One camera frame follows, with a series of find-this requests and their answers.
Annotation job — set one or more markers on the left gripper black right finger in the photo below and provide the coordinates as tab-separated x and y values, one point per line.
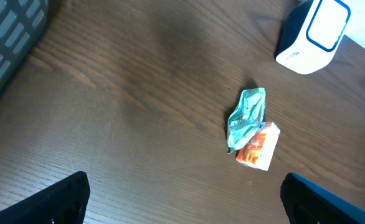
306	202

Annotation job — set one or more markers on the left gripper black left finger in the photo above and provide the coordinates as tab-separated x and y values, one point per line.
63	202

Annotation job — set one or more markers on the orange white snack packet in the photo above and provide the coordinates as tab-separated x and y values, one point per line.
258	152

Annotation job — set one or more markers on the teal snack wrapper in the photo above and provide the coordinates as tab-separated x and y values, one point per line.
247	117

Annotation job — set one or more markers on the white barcode scanner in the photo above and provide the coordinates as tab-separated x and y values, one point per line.
311	35

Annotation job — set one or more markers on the dark grey plastic basket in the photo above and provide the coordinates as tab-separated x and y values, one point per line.
22	23

